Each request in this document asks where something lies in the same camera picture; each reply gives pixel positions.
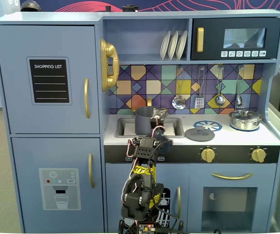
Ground gold cupboard handle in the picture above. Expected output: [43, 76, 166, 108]
[177, 187, 182, 218]

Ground black shopping list board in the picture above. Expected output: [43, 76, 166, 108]
[26, 57, 73, 106]

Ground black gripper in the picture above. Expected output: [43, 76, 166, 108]
[150, 118, 167, 139]

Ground metal ladle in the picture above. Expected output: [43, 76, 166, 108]
[214, 65, 226, 107]

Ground white toy plate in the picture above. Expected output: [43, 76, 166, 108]
[176, 30, 188, 60]
[167, 30, 180, 60]
[160, 30, 171, 60]

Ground tall blue fridge door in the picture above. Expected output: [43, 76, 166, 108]
[0, 24, 100, 135]

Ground blue oven door with window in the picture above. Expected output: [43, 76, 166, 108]
[188, 163, 278, 234]

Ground gold stove knob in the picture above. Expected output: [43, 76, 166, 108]
[200, 147, 216, 163]
[251, 147, 267, 163]

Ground gold freezer handle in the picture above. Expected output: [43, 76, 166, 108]
[88, 153, 96, 189]

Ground black cable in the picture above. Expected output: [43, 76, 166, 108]
[152, 202, 180, 229]

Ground metal slotted spatula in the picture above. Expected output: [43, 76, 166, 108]
[194, 66, 207, 109]

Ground black helmet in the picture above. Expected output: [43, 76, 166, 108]
[20, 0, 42, 12]

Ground gray toy pot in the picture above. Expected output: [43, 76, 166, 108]
[131, 106, 166, 136]

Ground gold oven handle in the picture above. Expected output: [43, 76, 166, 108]
[211, 172, 254, 181]

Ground gray toy sink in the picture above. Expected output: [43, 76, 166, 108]
[115, 117, 185, 139]

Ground gold fridge handle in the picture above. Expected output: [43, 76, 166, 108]
[83, 78, 91, 119]

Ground toy microwave with gold handle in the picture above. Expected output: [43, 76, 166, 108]
[190, 17, 280, 61]

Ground blue freezer door with dispenser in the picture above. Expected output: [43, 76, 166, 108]
[11, 136, 105, 234]

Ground shiny steel pot with lid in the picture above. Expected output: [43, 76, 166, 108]
[228, 109, 263, 131]

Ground small gripper camera board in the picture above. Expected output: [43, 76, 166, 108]
[150, 107, 168, 122]

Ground metal skimmer spoon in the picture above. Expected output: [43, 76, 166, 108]
[172, 66, 186, 110]

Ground gray round lid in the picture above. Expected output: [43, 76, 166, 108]
[184, 126, 216, 142]

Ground gold microwave handle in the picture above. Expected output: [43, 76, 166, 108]
[196, 27, 204, 53]

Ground black cylindrical object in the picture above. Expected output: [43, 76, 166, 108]
[122, 4, 139, 13]

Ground gold toy telephone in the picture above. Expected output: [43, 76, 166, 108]
[100, 38, 120, 93]

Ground blue toy kitchen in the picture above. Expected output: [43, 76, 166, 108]
[0, 9, 280, 234]

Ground blue cupboard door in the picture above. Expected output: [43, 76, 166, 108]
[105, 163, 190, 234]

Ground gray ice dispenser decal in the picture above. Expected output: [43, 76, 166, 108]
[38, 167, 81, 211]

